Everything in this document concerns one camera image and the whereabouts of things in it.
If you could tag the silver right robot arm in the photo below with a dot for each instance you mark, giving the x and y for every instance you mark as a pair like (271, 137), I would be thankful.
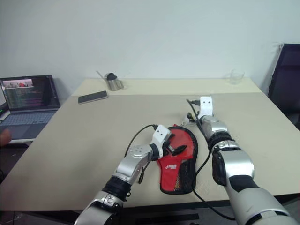
(239, 168)

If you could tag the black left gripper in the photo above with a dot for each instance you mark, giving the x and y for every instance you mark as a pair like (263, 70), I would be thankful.
(169, 140)

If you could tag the black heart-shaped lid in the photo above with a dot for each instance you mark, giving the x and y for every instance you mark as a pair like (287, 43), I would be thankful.
(111, 76)

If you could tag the black smartphone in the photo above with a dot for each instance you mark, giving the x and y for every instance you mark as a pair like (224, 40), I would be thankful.
(92, 97)

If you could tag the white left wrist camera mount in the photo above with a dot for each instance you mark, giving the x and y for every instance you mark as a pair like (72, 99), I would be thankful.
(160, 138)

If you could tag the clear glass bowl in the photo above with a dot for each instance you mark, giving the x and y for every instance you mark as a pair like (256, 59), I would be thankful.
(235, 77)

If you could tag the white electronic device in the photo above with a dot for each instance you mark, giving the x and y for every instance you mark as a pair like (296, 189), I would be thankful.
(3, 107)

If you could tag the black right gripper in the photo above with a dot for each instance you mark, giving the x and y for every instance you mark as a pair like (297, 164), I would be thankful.
(195, 119)

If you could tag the black red mesh paddle case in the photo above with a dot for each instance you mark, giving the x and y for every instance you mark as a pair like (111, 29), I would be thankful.
(171, 178)

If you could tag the stainless steel pitcher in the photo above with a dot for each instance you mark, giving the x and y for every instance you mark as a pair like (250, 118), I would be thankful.
(113, 85)

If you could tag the bystander bare hand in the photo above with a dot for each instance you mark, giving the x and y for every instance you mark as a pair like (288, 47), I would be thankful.
(4, 138)

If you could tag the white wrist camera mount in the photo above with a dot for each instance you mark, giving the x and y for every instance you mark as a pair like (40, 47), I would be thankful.
(206, 105)
(160, 138)

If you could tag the black office chair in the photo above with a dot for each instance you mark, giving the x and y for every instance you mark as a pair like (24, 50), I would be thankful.
(287, 82)

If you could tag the white side table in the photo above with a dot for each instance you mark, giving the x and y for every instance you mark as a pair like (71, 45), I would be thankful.
(21, 141)

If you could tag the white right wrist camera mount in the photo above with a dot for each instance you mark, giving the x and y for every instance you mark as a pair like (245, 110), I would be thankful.
(206, 105)

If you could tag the thin metal stick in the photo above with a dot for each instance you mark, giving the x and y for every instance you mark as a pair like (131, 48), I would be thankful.
(100, 73)

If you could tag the open grey laptop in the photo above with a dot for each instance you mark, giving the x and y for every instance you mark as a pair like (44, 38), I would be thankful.
(28, 117)

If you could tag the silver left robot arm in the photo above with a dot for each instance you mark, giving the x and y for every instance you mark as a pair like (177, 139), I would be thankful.
(126, 168)

